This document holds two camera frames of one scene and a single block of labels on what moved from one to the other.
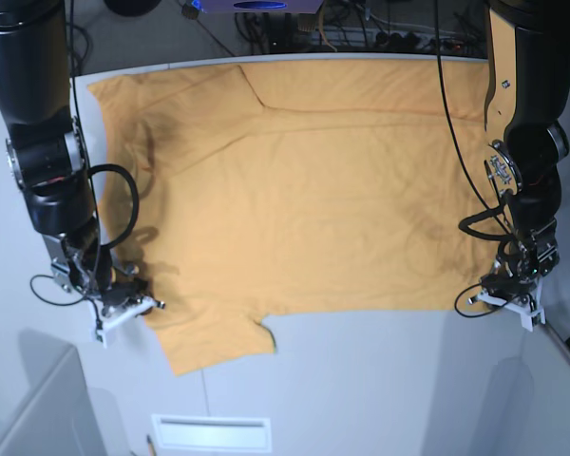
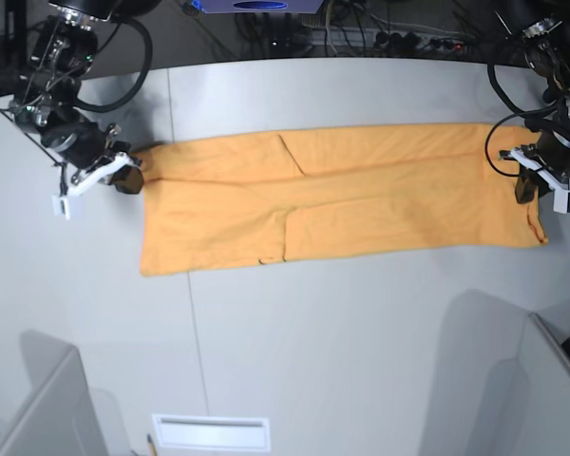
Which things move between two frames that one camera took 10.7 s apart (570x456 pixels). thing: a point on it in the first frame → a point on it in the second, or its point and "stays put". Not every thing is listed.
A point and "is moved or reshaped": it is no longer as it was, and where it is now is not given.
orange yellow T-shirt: (233, 193) is moved or reshaped
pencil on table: (151, 446) stays put
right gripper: (522, 261) → (562, 145)
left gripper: (80, 264) → (83, 144)
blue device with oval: (262, 7) stays put
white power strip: (383, 37) stays put
